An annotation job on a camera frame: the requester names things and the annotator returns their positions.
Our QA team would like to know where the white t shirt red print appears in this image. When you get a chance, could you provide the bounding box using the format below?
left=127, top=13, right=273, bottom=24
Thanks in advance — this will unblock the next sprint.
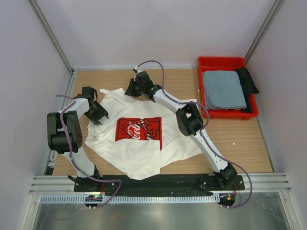
left=85, top=88, right=201, bottom=180

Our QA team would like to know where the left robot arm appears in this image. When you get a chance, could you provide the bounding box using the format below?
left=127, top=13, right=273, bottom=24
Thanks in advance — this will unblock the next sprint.
left=47, top=86, right=108, bottom=192

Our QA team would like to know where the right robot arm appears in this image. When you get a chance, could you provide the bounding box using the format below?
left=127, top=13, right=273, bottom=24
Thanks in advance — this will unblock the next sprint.
left=125, top=69, right=237, bottom=190

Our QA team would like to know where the red plastic bin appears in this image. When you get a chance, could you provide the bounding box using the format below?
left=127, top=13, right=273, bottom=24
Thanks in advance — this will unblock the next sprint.
left=198, top=57, right=259, bottom=120

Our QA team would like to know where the grey folded t shirt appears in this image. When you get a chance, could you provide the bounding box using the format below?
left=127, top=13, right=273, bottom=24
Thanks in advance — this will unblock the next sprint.
left=202, top=70, right=247, bottom=110

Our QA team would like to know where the black t shirt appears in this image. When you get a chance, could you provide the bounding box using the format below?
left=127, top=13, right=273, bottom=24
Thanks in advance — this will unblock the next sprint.
left=235, top=67, right=259, bottom=113

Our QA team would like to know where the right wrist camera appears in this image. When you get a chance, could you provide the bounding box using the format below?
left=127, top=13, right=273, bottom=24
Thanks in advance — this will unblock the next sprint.
left=133, top=64, right=144, bottom=73

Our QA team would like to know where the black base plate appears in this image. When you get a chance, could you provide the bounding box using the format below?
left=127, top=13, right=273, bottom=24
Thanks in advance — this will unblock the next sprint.
left=73, top=173, right=245, bottom=197

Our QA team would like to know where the left aluminium frame post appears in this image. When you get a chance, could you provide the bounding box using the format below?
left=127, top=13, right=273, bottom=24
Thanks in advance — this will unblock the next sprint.
left=29, top=0, right=74, bottom=73

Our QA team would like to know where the aluminium frame post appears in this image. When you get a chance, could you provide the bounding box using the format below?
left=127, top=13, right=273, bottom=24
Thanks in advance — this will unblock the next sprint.
left=29, top=0, right=74, bottom=73
left=244, top=0, right=285, bottom=64

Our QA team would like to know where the slotted cable duct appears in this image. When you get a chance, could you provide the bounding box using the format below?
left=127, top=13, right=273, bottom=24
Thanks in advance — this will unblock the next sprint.
left=40, top=194, right=220, bottom=204

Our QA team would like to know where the right aluminium frame post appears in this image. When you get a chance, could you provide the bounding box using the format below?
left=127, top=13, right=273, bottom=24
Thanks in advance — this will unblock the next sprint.
left=244, top=0, right=285, bottom=64

